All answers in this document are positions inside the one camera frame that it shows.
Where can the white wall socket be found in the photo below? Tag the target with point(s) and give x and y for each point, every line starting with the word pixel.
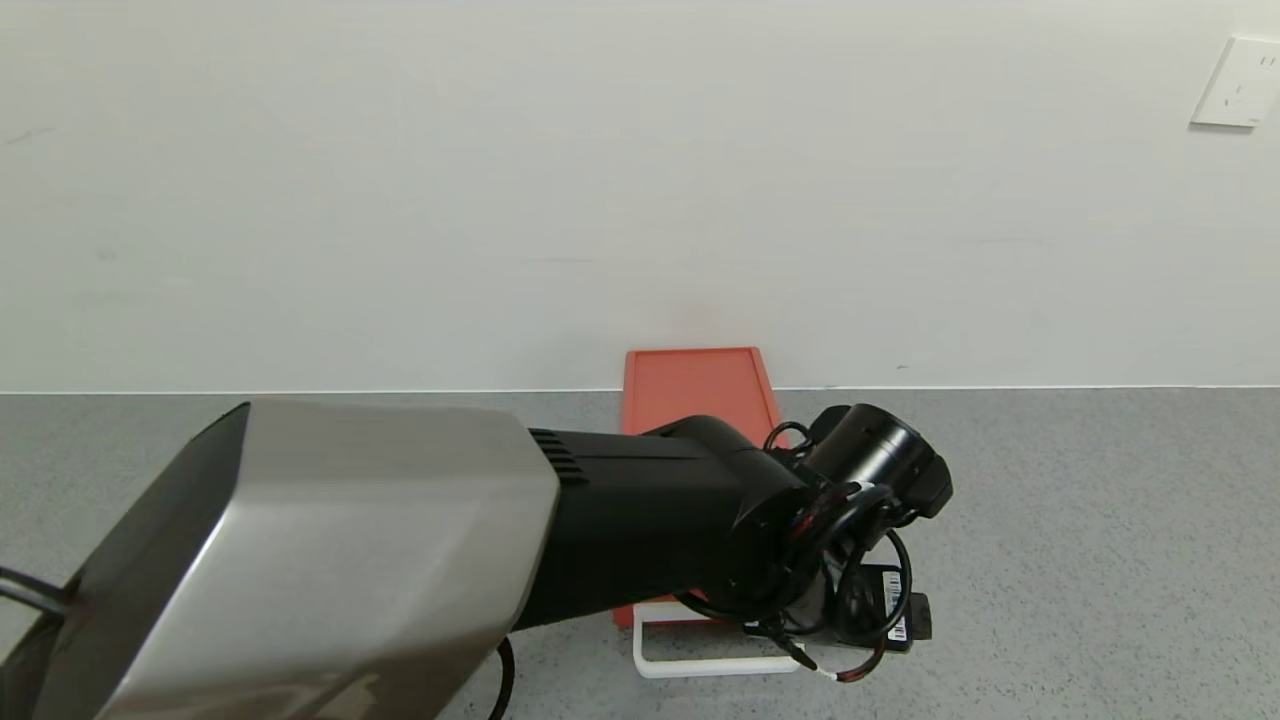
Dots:
pixel 1240 85

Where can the red drawer cabinet shell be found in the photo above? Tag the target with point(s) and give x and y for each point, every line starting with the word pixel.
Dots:
pixel 690 385

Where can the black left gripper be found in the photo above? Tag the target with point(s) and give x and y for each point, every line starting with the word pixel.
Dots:
pixel 886 612

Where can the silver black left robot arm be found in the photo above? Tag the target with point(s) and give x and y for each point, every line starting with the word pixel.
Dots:
pixel 350 550

